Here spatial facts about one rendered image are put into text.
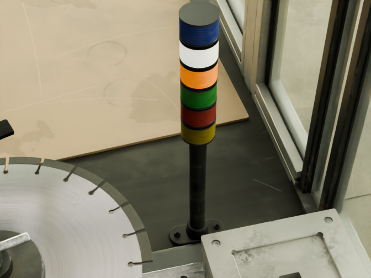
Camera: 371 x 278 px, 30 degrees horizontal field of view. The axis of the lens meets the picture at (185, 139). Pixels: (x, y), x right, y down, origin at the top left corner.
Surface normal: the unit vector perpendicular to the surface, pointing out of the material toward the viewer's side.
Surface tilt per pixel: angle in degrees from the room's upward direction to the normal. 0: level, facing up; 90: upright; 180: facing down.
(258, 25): 90
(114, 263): 0
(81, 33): 0
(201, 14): 0
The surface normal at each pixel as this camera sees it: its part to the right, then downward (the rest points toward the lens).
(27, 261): 0.08, -0.70
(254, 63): -0.97, 0.18
